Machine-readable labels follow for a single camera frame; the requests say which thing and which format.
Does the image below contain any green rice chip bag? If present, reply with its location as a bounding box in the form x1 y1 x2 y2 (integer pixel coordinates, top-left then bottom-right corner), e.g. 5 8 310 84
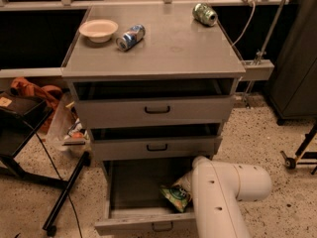
159 173 192 213

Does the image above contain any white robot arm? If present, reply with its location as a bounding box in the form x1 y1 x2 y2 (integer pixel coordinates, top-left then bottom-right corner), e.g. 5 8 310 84
191 157 272 238

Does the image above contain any grey drawer cabinet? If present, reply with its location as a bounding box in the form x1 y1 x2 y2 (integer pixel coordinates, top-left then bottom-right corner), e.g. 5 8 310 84
60 3 247 171

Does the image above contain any grey middle drawer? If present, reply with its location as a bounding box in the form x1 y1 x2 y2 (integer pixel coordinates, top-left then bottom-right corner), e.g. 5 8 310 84
92 136 222 161

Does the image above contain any grey drawer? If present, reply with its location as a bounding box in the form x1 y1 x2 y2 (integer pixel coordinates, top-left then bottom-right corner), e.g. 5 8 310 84
95 157 196 235
92 136 222 161
75 96 234 129

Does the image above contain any grey top drawer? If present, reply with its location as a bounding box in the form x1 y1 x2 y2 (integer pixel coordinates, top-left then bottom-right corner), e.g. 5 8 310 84
75 96 234 129

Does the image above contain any clear plastic bag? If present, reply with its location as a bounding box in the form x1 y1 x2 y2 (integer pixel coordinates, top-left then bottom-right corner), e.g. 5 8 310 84
47 92 91 156

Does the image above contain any grey bottom drawer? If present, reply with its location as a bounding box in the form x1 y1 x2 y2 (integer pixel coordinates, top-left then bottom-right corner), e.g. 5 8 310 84
95 157 196 235

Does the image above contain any orange cloth bag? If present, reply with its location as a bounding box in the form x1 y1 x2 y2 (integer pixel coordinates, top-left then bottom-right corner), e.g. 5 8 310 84
11 77 63 133

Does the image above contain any blue soda can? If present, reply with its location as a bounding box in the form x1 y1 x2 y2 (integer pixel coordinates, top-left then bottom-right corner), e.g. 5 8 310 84
116 24 146 52

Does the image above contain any white paper bowl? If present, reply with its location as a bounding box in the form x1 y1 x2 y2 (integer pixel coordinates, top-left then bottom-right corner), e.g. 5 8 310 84
79 20 118 43

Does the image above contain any green soda can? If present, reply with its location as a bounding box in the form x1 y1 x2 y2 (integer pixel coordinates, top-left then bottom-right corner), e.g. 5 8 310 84
192 3 218 27

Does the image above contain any metal stand pole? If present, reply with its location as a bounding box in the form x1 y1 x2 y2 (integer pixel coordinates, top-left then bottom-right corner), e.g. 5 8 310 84
243 0 286 108

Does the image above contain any dark grey cabinet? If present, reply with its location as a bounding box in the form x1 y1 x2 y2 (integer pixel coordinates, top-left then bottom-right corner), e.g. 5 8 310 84
264 0 317 125

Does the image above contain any black metal cart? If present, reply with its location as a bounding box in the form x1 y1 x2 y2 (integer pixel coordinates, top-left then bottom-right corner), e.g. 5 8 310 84
0 92 90 238

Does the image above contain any black tripod wheel base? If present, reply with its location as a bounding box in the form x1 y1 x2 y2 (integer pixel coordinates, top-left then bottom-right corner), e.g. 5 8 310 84
280 122 317 175

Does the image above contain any black floor cable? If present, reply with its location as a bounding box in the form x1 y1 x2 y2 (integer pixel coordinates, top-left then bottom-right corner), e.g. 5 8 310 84
19 119 83 238

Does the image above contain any white power cable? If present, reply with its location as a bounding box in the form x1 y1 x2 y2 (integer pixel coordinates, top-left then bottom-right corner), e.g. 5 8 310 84
231 1 258 48

